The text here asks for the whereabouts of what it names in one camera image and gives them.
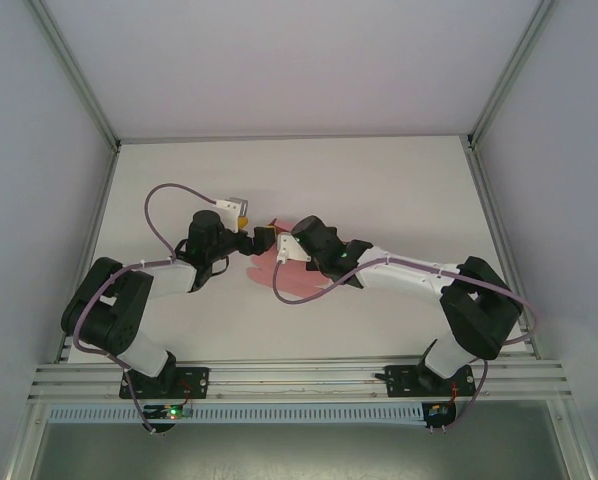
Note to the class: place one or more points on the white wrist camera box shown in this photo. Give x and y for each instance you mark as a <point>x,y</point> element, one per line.
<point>231,206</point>
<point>291,247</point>

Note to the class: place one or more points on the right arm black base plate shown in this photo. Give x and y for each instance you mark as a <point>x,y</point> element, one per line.
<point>399,382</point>

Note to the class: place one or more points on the aluminium side frame rail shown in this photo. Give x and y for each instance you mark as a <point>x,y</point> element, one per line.
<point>91,225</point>
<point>496,225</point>

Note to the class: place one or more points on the circuit board with green light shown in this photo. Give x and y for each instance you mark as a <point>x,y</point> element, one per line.
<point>171,412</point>

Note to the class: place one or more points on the circuit board with yellow part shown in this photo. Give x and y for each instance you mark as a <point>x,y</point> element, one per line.
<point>438,411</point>

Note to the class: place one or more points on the pink paper box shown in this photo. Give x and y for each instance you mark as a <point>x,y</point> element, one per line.
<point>294,277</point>

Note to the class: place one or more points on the aluminium frame post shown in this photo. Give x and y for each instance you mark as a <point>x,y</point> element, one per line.
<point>79,80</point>
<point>511,75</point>

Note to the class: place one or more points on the aluminium mounting rail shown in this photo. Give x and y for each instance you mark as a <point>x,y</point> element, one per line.
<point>299,382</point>

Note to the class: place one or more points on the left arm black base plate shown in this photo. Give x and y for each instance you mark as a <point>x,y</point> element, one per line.
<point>196,382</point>

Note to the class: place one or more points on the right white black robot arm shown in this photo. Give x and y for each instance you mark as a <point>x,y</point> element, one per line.
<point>409,280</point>

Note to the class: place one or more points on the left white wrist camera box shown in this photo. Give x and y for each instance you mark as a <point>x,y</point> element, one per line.
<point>231,206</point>

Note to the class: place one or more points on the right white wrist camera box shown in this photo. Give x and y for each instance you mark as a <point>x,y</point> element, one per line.
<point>291,247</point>

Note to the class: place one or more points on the aluminium rear frame bar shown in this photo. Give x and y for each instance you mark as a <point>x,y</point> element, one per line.
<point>289,138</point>

